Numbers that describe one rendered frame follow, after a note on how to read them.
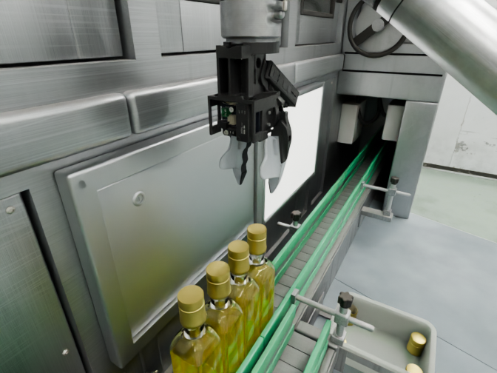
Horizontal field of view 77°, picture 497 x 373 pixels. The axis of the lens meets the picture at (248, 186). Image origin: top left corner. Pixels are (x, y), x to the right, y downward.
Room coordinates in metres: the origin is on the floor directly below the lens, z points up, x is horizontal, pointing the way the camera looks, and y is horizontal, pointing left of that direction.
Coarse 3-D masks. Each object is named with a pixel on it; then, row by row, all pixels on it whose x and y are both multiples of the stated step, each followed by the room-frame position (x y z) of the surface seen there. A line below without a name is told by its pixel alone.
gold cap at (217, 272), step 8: (216, 264) 0.35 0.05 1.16; (224, 264) 0.35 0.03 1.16; (208, 272) 0.34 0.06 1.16; (216, 272) 0.34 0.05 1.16; (224, 272) 0.34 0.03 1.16; (208, 280) 0.34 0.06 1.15; (216, 280) 0.33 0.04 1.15; (224, 280) 0.33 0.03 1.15; (208, 288) 0.34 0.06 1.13; (216, 288) 0.33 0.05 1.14; (224, 288) 0.33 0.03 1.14; (216, 296) 0.33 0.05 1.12; (224, 296) 0.33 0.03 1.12
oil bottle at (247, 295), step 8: (248, 280) 0.40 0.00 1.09; (232, 288) 0.38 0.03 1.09; (240, 288) 0.38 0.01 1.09; (248, 288) 0.38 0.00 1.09; (256, 288) 0.40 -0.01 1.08; (232, 296) 0.37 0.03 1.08; (240, 296) 0.37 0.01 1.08; (248, 296) 0.37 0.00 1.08; (256, 296) 0.39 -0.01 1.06; (240, 304) 0.37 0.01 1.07; (248, 304) 0.37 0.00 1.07; (256, 304) 0.39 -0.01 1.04; (248, 312) 0.37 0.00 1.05; (256, 312) 0.39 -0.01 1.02; (248, 320) 0.37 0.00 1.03; (256, 320) 0.39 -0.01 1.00; (248, 328) 0.37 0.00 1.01; (256, 328) 0.39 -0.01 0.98; (248, 336) 0.37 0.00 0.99; (256, 336) 0.39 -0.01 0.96; (248, 344) 0.37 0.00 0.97
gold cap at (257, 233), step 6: (252, 228) 0.45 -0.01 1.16; (258, 228) 0.45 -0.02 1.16; (264, 228) 0.45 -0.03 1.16; (252, 234) 0.43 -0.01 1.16; (258, 234) 0.43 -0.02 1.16; (264, 234) 0.44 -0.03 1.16; (252, 240) 0.43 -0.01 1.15; (258, 240) 0.43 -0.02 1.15; (264, 240) 0.44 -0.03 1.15; (252, 246) 0.43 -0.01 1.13; (258, 246) 0.43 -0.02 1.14; (264, 246) 0.44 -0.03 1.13; (252, 252) 0.43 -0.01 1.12; (258, 252) 0.43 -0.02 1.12; (264, 252) 0.44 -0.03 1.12
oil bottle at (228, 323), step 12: (216, 312) 0.33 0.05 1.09; (228, 312) 0.33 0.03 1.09; (240, 312) 0.35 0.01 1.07; (216, 324) 0.32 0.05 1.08; (228, 324) 0.32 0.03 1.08; (240, 324) 0.35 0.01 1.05; (228, 336) 0.32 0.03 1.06; (240, 336) 0.34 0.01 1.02; (228, 348) 0.32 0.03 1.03; (240, 348) 0.34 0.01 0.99; (228, 360) 0.31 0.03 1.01; (240, 360) 0.34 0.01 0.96; (228, 372) 0.31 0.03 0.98
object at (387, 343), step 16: (352, 304) 0.61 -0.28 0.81; (368, 304) 0.59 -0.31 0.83; (384, 304) 0.58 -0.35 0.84; (368, 320) 0.58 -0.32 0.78; (384, 320) 0.56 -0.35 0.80; (400, 320) 0.55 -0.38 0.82; (416, 320) 0.53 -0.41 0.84; (352, 336) 0.54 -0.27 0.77; (368, 336) 0.54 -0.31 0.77; (384, 336) 0.54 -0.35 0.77; (400, 336) 0.54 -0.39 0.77; (432, 336) 0.49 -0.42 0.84; (352, 352) 0.45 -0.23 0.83; (368, 352) 0.50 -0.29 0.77; (384, 352) 0.50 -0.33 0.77; (400, 352) 0.50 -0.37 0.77; (432, 352) 0.45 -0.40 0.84; (400, 368) 0.41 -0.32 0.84; (432, 368) 0.41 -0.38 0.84
